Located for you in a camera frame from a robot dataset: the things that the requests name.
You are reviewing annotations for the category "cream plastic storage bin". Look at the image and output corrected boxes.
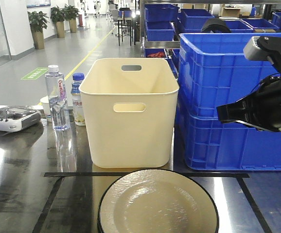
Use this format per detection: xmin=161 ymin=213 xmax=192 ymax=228
xmin=79 ymin=58 xmax=179 ymax=168

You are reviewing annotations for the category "white remote controller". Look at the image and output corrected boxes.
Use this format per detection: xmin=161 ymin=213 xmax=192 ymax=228
xmin=0 ymin=106 xmax=41 ymax=132

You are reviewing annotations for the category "cream plate with black rim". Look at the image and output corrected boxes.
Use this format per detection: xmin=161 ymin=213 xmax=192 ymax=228
xmin=97 ymin=169 xmax=219 ymax=233

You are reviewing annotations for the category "large blue plastic crate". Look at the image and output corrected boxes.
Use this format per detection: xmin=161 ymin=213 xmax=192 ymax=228
xmin=176 ymin=33 xmax=281 ymax=170

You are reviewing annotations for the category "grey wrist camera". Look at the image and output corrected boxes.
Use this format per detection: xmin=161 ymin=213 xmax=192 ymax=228
xmin=243 ymin=36 xmax=281 ymax=74

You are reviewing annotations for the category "white paper cup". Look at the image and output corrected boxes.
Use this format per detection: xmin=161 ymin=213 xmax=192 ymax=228
xmin=40 ymin=96 xmax=52 ymax=122

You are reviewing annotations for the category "clear water bottle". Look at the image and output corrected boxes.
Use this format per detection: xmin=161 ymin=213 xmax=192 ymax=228
xmin=45 ymin=65 xmax=70 ymax=131

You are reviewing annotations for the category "blue bin lower shelf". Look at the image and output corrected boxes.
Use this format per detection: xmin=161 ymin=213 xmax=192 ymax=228
xmin=145 ymin=21 xmax=175 ymax=41

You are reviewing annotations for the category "potted plant gold pot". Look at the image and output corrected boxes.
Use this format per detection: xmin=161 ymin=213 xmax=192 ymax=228
xmin=63 ymin=4 xmax=79 ymax=33
xmin=51 ymin=6 xmax=65 ymax=38
xmin=28 ymin=11 xmax=48 ymax=50

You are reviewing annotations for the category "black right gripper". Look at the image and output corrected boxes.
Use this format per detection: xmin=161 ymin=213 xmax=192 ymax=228
xmin=216 ymin=74 xmax=281 ymax=132

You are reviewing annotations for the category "blue bin on shelf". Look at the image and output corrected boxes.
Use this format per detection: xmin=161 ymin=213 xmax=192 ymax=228
xmin=145 ymin=4 xmax=179 ymax=22

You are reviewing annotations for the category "milk drink bottle blue cap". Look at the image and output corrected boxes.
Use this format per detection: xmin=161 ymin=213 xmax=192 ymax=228
xmin=70 ymin=72 xmax=86 ymax=126

